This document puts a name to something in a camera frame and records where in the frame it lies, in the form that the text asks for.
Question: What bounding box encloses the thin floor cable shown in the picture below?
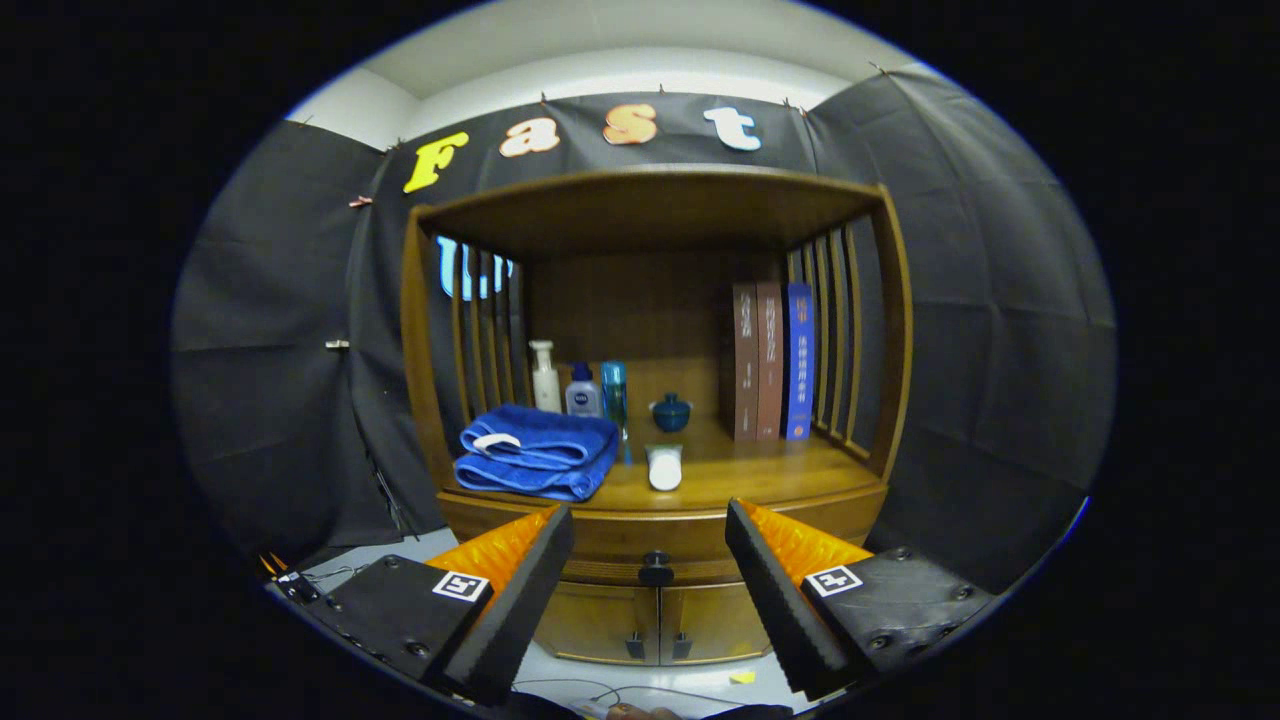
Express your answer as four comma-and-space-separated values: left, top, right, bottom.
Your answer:
512, 680, 741, 709

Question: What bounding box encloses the white bottle with blue cap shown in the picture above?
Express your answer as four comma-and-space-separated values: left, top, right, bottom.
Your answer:
565, 362, 604, 418

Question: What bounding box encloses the wooden cabinet door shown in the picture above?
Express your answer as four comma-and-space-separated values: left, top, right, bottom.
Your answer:
535, 583, 661, 666
658, 585, 773, 666

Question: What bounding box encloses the white and green tube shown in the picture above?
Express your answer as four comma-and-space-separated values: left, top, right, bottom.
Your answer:
645, 444, 684, 492

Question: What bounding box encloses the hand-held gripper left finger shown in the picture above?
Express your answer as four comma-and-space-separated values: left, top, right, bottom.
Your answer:
285, 503, 576, 706

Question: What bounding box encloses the blue book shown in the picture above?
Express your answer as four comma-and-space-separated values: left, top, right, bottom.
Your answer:
783, 282, 816, 441

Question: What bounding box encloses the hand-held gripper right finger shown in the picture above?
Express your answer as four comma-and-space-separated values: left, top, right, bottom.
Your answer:
725, 498, 1001, 701

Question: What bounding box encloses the dark brown book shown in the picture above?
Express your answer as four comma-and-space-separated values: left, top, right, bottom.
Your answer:
730, 282, 760, 443

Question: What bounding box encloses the wooden cabinet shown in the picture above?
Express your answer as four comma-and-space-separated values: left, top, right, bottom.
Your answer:
400, 163, 914, 669

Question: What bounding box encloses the blue folded towel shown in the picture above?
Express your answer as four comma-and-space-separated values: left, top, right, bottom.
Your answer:
455, 404, 620, 502

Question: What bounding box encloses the wooden countertop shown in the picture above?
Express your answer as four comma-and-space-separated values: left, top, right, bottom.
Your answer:
440, 415, 886, 516

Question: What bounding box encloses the teal transparent bottle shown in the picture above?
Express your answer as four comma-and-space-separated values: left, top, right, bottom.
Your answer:
601, 361, 633, 466

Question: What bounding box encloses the reddish brown book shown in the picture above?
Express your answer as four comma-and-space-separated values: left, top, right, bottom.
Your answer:
756, 281, 785, 442

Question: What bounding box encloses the white pump bottle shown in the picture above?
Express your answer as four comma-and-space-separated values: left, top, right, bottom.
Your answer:
529, 340, 563, 414

